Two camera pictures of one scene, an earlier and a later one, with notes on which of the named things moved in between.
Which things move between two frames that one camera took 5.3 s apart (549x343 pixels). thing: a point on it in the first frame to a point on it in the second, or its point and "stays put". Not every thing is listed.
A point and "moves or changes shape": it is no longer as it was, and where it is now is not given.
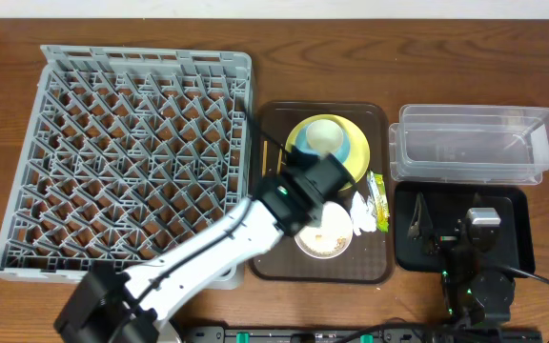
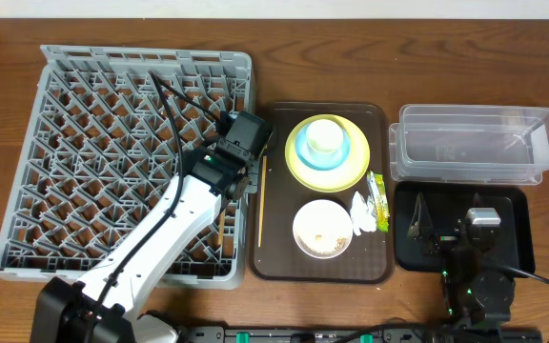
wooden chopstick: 279,162 moves or changes shape
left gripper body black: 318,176 to 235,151
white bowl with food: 332,238 stays put
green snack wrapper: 377,191 stays put
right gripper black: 421,224 stays put
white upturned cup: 324,136 stays put
